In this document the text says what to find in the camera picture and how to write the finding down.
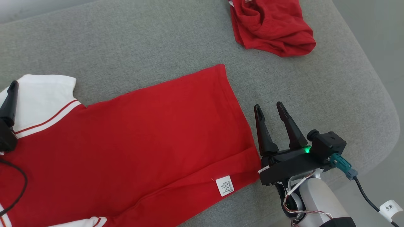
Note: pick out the grey fabric sofa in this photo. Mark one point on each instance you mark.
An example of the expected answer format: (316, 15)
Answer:
(157, 47)

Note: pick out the red shorts with white stripe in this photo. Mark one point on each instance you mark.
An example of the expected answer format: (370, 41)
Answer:
(271, 28)

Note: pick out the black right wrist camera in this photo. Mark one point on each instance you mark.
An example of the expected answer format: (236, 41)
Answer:
(328, 145)

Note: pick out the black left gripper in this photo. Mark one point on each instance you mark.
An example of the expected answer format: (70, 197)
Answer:
(6, 138)

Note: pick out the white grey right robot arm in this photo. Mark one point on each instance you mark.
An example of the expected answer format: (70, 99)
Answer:
(318, 201)

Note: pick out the red and white t-shirt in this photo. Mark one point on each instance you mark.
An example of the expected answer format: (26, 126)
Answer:
(142, 142)

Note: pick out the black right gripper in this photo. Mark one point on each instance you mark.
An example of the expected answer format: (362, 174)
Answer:
(290, 165)

